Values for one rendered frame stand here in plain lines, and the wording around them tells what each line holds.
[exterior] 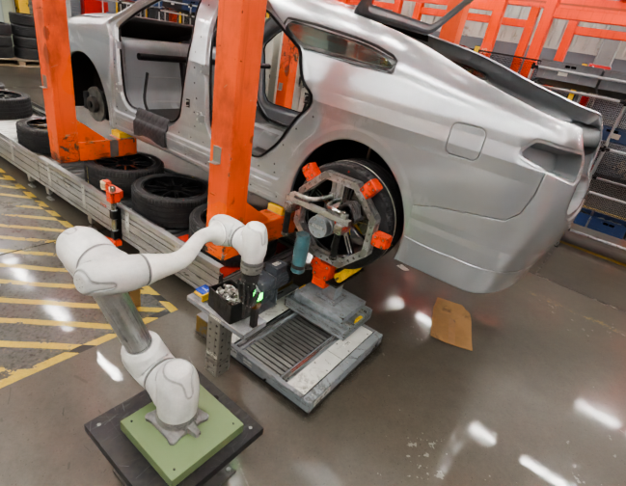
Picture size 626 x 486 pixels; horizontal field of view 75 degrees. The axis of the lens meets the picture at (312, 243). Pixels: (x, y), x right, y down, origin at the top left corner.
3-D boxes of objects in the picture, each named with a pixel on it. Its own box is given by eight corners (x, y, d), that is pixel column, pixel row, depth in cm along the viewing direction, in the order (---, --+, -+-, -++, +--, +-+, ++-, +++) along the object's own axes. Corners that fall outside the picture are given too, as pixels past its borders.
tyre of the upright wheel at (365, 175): (346, 272, 283) (426, 234, 240) (327, 283, 266) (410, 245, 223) (302, 188, 287) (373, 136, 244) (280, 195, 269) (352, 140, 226)
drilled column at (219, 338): (229, 368, 239) (234, 310, 220) (216, 377, 231) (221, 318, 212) (217, 359, 243) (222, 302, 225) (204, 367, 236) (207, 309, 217)
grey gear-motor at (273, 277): (298, 301, 295) (306, 259, 280) (258, 326, 264) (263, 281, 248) (279, 290, 304) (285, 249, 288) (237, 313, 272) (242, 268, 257)
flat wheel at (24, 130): (100, 143, 476) (98, 122, 466) (74, 158, 418) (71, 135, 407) (40, 134, 468) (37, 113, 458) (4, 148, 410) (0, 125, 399)
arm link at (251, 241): (271, 260, 165) (249, 247, 172) (276, 226, 158) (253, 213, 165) (251, 268, 158) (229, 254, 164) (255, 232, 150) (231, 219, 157)
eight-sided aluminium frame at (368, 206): (366, 276, 244) (389, 191, 219) (360, 280, 239) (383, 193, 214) (295, 241, 269) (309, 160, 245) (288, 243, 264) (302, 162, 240)
